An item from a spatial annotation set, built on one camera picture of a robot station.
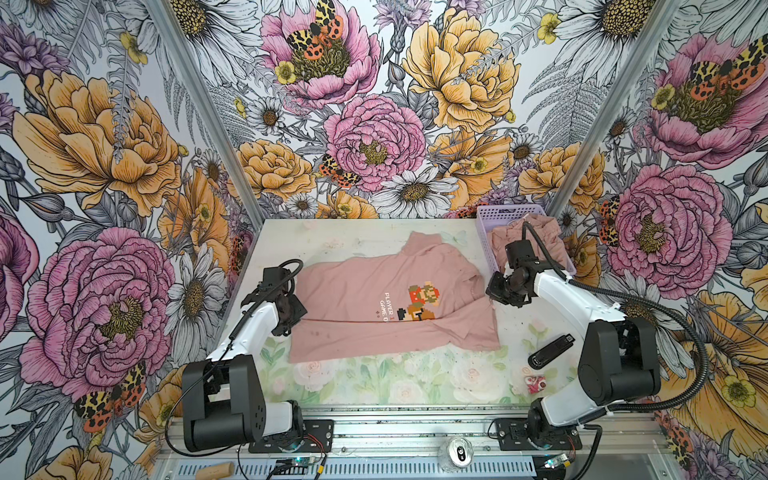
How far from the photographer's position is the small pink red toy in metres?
0.79

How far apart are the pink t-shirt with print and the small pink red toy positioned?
0.40 ft

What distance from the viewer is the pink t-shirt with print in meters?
0.90
